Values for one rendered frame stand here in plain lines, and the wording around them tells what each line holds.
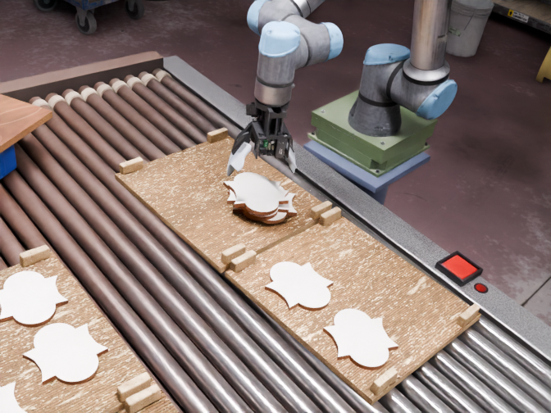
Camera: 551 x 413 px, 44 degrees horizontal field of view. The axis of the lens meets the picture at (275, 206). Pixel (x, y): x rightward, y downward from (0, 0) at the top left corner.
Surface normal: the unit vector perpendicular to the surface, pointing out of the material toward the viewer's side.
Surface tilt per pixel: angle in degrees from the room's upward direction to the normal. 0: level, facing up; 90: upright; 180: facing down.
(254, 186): 0
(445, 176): 0
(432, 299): 0
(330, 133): 90
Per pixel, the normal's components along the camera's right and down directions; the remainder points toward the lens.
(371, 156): -0.69, 0.37
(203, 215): 0.11, -0.79
